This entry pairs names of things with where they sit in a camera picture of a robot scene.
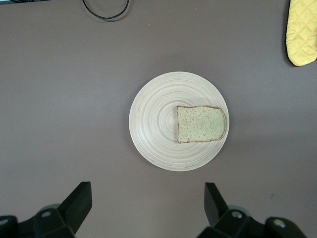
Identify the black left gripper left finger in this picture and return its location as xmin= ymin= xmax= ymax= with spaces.
xmin=17 ymin=181 xmax=93 ymax=238

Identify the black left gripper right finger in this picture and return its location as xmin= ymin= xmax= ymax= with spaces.
xmin=198 ymin=182 xmax=268 ymax=238

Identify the slice of brown-crust bread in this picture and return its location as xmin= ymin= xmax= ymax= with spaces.
xmin=176 ymin=106 xmax=227 ymax=144

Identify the round wooden plate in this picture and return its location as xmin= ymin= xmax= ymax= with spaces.
xmin=128 ymin=71 xmax=230 ymax=172

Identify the brown table cover sheet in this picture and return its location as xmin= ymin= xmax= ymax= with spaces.
xmin=0 ymin=0 xmax=317 ymax=238

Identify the yellow quilted oven mitt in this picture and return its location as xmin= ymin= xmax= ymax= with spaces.
xmin=284 ymin=0 xmax=317 ymax=67

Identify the black looped cable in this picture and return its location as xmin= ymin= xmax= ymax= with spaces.
xmin=82 ymin=0 xmax=129 ymax=21

